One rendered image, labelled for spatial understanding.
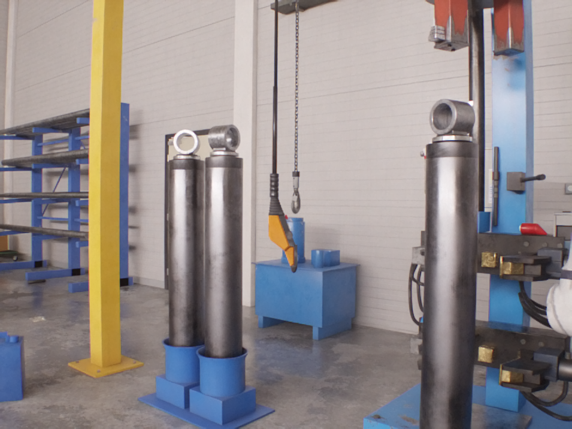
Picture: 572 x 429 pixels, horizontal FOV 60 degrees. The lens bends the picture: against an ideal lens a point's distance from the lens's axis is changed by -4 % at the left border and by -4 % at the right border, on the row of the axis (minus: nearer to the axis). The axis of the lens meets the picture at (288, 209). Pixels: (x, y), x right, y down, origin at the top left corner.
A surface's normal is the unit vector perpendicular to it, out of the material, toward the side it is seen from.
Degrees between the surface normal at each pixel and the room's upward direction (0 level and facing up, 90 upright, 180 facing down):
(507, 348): 90
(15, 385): 90
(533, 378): 90
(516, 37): 90
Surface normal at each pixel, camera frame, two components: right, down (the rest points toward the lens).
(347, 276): 0.77, 0.02
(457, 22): 0.43, 0.02
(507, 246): -0.63, 0.00
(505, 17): -0.90, 0.00
